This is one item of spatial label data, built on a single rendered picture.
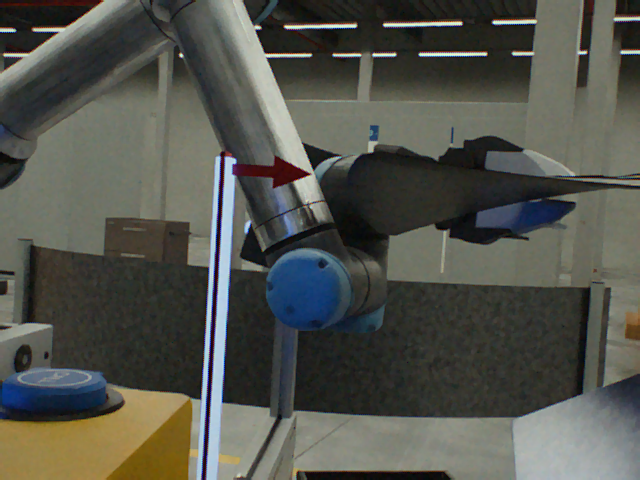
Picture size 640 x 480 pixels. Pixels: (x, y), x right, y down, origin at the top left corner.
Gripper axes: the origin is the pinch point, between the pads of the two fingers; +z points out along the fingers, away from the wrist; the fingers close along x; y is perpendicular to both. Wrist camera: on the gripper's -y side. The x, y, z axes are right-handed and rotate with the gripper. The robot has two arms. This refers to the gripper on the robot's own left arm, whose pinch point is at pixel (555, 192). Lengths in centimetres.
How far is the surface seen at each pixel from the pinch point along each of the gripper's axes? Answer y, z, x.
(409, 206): -9.8, -5.2, 2.9
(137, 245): 198, -650, 31
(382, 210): -11.1, -6.8, 3.5
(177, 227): 229, -643, 9
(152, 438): -36.2, 15.2, 15.0
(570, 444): -2.7, 7.1, 17.7
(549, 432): -2.5, 5.0, 17.4
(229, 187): -23.6, -8.4, 3.8
